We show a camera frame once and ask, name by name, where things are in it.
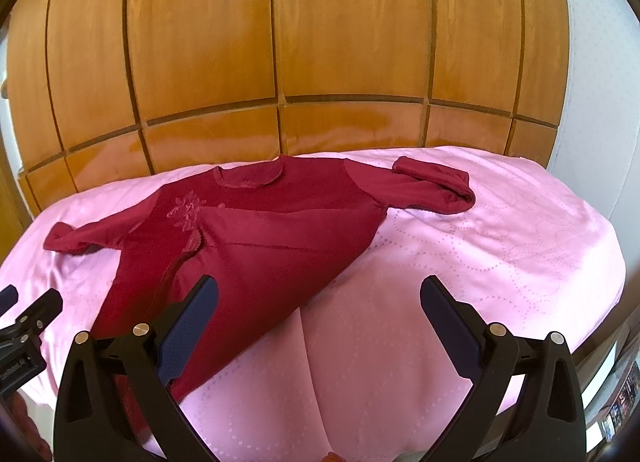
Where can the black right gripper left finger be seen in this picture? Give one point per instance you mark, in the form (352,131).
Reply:
(90,421)

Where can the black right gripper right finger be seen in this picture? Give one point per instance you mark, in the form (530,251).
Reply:
(548,422)

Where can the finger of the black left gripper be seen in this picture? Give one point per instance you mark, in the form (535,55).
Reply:
(8,298)
(38,315)

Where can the dark red long-sleeved garment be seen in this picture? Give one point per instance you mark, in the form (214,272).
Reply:
(272,234)

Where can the left hand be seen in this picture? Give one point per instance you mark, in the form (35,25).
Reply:
(19,412)

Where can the shelf with small items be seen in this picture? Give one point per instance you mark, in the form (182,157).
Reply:
(612,395)

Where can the pink dotted bedspread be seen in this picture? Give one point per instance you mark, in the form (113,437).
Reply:
(359,370)

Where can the wooden panelled wardrobe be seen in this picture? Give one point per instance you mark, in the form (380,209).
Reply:
(104,90)

